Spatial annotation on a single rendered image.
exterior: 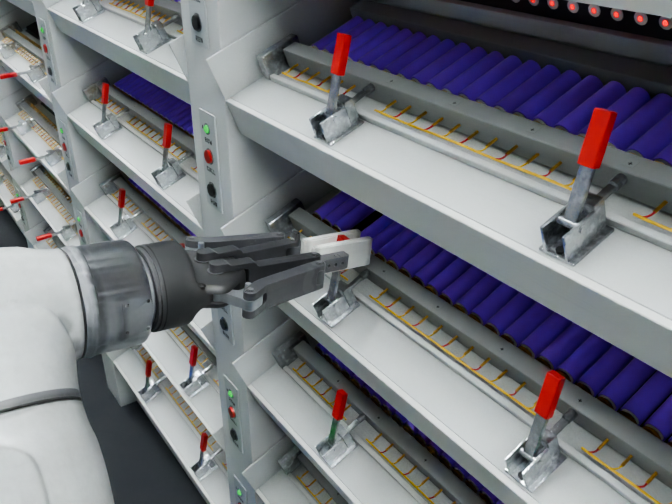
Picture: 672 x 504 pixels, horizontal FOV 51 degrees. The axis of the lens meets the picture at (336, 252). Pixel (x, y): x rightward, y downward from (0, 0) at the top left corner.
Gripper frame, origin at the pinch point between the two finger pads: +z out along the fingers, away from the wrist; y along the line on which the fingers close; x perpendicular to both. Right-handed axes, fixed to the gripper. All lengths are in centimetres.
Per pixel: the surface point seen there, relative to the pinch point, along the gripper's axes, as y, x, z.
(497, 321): 15.6, -1.5, 7.2
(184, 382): -44, -45, 4
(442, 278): 7.4, -1.1, 7.9
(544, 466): 27.6, -6.3, 0.9
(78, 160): -88, -18, 1
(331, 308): 1.0, -5.8, -0.5
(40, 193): -141, -44, 6
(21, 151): -158, -37, 5
